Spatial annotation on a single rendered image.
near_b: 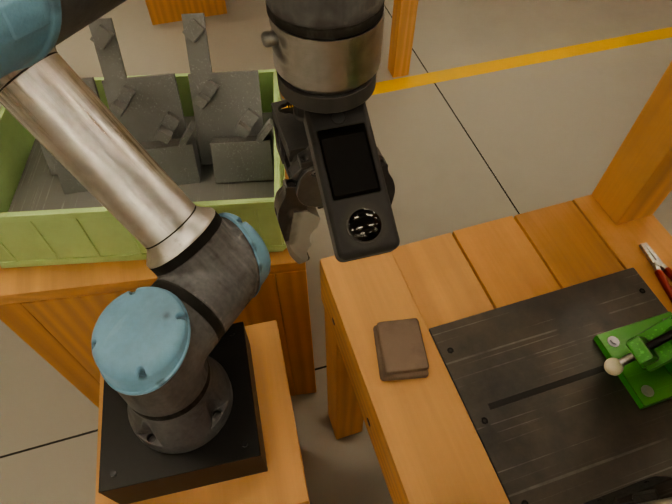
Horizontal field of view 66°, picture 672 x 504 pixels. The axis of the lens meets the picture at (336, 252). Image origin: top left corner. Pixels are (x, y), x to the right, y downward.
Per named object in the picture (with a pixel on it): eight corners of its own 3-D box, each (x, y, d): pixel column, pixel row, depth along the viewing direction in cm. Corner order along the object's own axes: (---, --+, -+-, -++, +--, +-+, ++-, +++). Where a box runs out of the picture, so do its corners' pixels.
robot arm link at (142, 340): (100, 392, 70) (57, 344, 59) (166, 315, 77) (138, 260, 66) (171, 435, 66) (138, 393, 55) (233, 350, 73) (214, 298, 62)
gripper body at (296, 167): (351, 137, 50) (354, 19, 40) (382, 201, 45) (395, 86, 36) (273, 154, 49) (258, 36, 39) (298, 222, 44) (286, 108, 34)
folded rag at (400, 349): (428, 378, 85) (431, 371, 83) (380, 382, 85) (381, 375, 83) (417, 324, 91) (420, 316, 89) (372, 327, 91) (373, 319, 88)
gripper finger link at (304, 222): (290, 226, 55) (309, 161, 49) (305, 271, 52) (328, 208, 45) (262, 228, 54) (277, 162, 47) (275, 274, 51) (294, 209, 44)
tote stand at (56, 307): (111, 420, 171) (-25, 298, 107) (126, 286, 201) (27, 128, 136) (316, 392, 177) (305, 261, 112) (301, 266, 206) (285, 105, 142)
